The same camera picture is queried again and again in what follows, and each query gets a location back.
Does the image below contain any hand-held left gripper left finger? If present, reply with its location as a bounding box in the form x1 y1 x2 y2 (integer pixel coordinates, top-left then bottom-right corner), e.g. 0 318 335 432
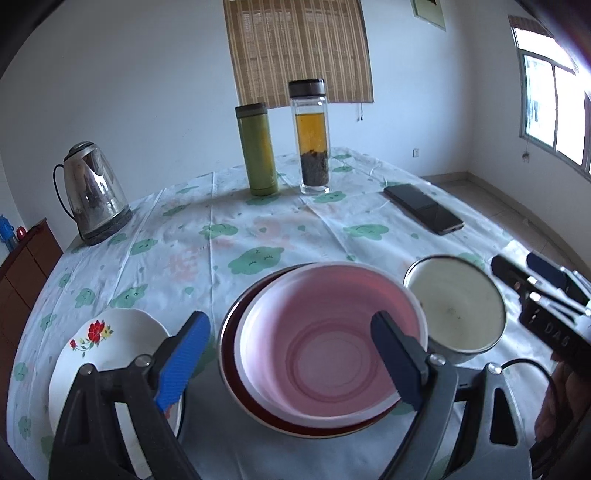
48 311 211 480

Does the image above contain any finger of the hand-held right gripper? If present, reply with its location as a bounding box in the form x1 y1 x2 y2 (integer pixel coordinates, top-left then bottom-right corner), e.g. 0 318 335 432
527 251 573 291
491 254 541 298

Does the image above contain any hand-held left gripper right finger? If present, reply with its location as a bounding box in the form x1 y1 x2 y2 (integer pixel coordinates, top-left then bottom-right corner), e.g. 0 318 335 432
370 311 533 480

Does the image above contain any small red flower plate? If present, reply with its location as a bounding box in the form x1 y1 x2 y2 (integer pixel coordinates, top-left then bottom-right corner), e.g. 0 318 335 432
48 308 185 444

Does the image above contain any white cup steel rim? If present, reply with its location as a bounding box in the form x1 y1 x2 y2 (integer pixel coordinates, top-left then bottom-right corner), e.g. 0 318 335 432
403 255 508 365

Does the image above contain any red bowl white rim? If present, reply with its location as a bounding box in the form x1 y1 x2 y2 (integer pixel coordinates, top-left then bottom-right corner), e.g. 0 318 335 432
233 263 423 423

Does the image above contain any person's right hand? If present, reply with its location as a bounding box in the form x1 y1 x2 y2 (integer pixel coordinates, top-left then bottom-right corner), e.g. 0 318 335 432
534 364 579 441

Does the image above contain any black smartphone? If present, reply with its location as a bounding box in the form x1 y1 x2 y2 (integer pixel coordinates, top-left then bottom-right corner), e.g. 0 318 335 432
384 183 465 236

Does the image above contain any dark kettle base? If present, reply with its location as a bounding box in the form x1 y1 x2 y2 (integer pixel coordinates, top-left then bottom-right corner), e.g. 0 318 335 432
81 210 134 246

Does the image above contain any glass window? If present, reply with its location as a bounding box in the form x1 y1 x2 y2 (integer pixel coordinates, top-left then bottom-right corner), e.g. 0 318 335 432
508 14 591 175

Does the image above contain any green cloud print tablecloth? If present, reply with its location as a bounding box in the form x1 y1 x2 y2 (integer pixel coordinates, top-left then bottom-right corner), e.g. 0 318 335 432
7 147 573 480

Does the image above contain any brown wooden cabinet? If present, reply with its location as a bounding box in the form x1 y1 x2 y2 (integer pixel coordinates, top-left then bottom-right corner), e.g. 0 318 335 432
0 218 63 324

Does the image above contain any stainless steel electric kettle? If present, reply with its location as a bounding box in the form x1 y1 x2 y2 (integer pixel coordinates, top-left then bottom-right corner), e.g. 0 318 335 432
52 141 131 236

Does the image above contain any green thermos bottle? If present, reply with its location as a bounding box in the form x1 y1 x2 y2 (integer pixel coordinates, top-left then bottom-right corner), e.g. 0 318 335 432
235 103 279 196

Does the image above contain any glass tea bottle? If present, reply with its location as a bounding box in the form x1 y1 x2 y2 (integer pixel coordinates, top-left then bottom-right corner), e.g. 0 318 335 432
288 79 332 195

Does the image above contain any bamboo window blind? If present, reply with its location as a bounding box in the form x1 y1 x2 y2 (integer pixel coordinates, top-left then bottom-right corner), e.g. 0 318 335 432
223 0 374 108

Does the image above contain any black cable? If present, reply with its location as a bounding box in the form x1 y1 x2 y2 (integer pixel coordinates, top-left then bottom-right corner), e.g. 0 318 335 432
501 358 555 384

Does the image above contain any framed wall picture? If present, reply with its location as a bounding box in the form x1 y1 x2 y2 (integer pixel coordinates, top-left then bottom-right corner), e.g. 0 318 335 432
411 0 447 32

